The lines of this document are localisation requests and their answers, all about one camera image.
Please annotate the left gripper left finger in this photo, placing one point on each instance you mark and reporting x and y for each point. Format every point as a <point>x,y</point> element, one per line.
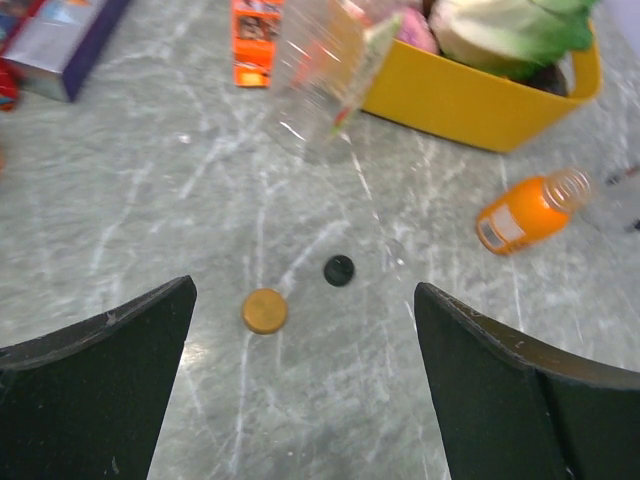
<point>88,401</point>

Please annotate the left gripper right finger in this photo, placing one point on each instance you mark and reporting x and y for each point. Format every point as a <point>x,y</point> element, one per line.
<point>512,407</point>

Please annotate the brown bottle cap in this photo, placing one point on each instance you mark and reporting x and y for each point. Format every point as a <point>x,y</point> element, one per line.
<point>264,311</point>

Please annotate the small orange juice bottle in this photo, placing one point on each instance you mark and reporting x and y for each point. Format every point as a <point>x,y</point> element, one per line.
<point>532,211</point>

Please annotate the large clear plastic bottle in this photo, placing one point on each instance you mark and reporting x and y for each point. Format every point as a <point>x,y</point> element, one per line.
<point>327,57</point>

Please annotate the black bottle cap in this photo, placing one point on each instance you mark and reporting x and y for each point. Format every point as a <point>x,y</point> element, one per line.
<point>339,270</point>

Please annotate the yellow plastic basket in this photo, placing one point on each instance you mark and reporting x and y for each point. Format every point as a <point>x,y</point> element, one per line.
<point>435,95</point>

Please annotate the purple silver box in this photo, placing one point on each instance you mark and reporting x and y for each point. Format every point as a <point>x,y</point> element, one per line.
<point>57,47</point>

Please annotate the green toy lettuce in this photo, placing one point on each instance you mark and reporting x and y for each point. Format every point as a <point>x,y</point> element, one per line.
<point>511,38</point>

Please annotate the purple toy onion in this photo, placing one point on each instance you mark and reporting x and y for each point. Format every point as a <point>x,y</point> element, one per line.
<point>415,31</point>

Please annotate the red snack bag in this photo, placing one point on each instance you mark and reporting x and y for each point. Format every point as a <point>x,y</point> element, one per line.
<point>14,15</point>

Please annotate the orange packet box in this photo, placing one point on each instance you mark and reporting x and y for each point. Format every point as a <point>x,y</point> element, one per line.
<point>255,28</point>

